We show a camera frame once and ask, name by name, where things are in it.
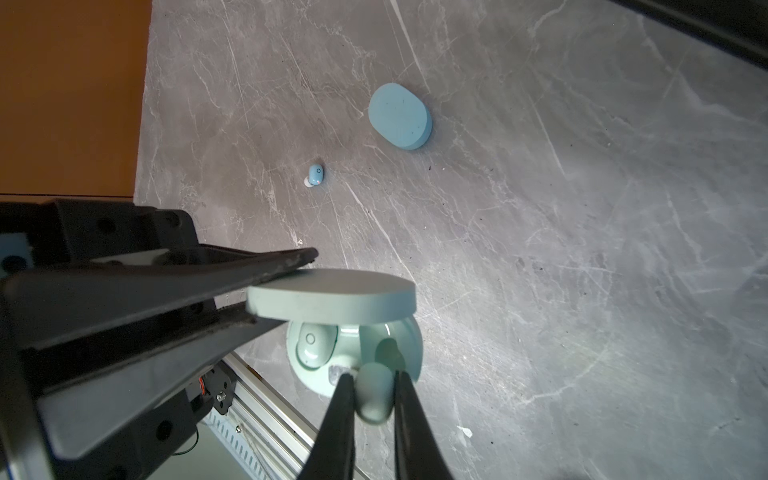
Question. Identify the light blue earbud case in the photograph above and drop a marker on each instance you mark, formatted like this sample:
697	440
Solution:
400	117

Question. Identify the white earbud case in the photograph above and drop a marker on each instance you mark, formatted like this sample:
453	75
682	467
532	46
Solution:
374	313

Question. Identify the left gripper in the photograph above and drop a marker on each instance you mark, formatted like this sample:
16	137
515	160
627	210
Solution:
110	337

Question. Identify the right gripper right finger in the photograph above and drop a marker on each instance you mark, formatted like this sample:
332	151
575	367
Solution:
417	455

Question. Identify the blue earbud left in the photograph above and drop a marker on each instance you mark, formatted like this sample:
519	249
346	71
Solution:
315	176

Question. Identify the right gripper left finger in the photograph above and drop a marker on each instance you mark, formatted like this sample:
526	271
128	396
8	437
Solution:
333	453

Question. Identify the black white chessboard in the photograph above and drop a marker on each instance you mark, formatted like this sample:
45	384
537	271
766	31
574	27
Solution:
737	27

